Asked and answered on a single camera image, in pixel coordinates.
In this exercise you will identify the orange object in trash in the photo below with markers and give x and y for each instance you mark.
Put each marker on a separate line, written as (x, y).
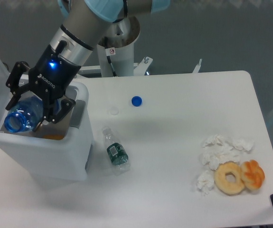
(53, 137)

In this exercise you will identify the small crumpled white tissue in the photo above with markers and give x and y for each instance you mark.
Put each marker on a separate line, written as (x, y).
(205, 182)

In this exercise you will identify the large crumpled white tissue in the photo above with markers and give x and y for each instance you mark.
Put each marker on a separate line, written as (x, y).
(219, 149)

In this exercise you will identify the white trash can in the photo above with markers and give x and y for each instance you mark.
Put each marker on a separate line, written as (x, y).
(64, 159)

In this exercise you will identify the ring donut bread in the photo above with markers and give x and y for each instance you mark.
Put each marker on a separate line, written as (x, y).
(227, 178)

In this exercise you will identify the clear green label bottle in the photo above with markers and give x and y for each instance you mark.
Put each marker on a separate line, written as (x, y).
(116, 152)

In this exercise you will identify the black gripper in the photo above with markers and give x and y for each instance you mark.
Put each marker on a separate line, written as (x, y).
(48, 79)

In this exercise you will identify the white bottle cap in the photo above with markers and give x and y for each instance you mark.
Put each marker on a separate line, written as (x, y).
(114, 110)

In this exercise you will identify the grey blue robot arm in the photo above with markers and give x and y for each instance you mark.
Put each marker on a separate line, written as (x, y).
(108, 10)

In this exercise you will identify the twisted orange bread bun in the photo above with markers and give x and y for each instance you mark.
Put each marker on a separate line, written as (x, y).
(252, 174)

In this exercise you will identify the blue plastic bottle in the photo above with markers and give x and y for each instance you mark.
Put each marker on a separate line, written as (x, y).
(25, 115)

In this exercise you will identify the blue bottle cap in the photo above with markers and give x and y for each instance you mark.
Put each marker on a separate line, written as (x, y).
(136, 101)

